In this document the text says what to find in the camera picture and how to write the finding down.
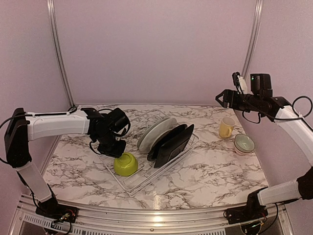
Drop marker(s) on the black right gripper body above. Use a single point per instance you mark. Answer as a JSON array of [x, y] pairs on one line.
[[240, 105]]

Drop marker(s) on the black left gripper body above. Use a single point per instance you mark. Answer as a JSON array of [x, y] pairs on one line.
[[109, 147]]

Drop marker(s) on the lime green bowl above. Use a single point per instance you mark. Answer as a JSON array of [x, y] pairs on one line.
[[125, 165]]

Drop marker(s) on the yellow ceramic mug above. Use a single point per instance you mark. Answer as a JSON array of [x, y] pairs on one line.
[[226, 127]]

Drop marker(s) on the pale grey-green bowl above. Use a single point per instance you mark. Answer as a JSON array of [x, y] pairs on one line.
[[244, 143]]

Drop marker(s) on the red patterned white bowl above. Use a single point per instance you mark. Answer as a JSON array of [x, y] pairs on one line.
[[238, 151]]

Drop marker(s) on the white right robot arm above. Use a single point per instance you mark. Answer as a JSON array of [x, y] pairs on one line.
[[283, 113]]

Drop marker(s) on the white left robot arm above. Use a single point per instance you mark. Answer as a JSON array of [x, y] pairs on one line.
[[106, 129]]

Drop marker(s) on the grey floral plate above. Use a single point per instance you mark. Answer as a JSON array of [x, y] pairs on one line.
[[153, 133]]

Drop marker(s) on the black square plate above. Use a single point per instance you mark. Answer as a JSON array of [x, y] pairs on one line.
[[171, 144]]

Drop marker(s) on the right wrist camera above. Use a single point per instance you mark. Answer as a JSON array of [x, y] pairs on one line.
[[240, 83]]

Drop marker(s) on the white wire dish rack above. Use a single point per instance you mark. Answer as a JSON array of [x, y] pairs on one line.
[[146, 173]]

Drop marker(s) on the right aluminium corner post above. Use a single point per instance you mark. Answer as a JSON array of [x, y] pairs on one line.
[[256, 23]]

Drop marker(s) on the aluminium corner post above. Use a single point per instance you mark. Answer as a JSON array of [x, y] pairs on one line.
[[57, 48], [256, 23]]

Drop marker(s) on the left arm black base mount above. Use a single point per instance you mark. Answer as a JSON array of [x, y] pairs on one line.
[[59, 212]]

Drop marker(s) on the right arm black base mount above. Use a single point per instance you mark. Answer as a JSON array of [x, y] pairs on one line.
[[250, 211]]

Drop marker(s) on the aluminium front frame rail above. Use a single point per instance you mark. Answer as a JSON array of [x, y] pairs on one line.
[[97, 220]]

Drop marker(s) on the left aluminium corner post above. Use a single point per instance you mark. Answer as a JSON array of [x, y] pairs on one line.
[[57, 48]]

